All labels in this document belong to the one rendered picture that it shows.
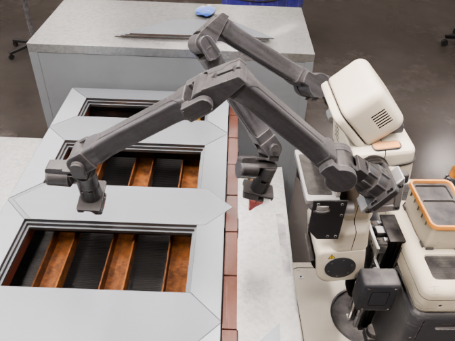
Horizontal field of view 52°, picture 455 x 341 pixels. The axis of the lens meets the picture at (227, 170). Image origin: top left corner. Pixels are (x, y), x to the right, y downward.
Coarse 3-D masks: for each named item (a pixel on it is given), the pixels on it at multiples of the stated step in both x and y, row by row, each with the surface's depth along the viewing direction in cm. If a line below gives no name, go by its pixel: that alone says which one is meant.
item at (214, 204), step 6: (210, 192) 163; (210, 198) 161; (216, 198) 161; (210, 204) 158; (216, 204) 158; (222, 204) 159; (210, 210) 156; (216, 210) 156; (222, 210) 156; (210, 216) 154; (216, 216) 154; (204, 222) 152
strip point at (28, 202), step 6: (42, 186) 163; (30, 192) 160; (36, 192) 160; (42, 192) 161; (18, 198) 158; (24, 198) 158; (30, 198) 158; (36, 198) 158; (18, 204) 156; (24, 204) 156; (30, 204) 156; (36, 204) 156; (24, 210) 153; (30, 210) 153; (30, 216) 152
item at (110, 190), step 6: (108, 186) 164; (114, 186) 164; (108, 192) 162; (108, 198) 159; (108, 204) 157; (108, 210) 155; (84, 216) 152; (90, 216) 152; (96, 216) 152; (102, 216) 153
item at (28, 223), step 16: (80, 112) 203; (64, 144) 185; (144, 144) 186; (160, 144) 186; (176, 144) 185; (16, 208) 154; (32, 224) 151; (48, 224) 151; (64, 224) 151; (80, 224) 151; (96, 224) 151; (112, 224) 151; (128, 224) 151; (144, 224) 151; (160, 224) 151; (16, 240) 145; (192, 240) 149; (16, 256) 143; (192, 256) 142; (0, 272) 135
